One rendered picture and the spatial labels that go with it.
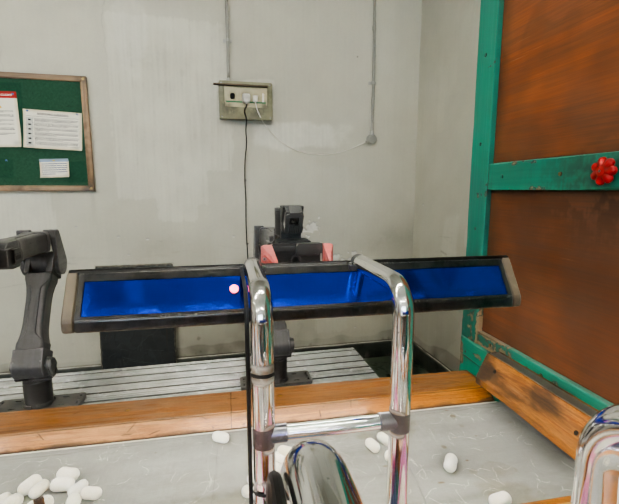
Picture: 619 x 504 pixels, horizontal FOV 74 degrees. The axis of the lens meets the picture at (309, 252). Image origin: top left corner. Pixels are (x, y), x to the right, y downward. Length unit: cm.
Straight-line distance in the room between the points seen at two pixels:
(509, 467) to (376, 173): 228
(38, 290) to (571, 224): 120
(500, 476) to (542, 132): 62
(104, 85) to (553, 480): 266
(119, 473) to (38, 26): 252
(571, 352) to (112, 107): 252
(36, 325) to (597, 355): 119
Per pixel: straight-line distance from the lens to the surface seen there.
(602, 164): 78
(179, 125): 271
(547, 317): 92
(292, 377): 123
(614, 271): 81
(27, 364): 121
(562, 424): 84
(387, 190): 291
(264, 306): 41
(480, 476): 83
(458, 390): 103
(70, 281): 59
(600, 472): 26
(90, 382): 137
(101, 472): 86
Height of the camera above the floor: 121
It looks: 9 degrees down
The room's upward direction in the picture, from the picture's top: straight up
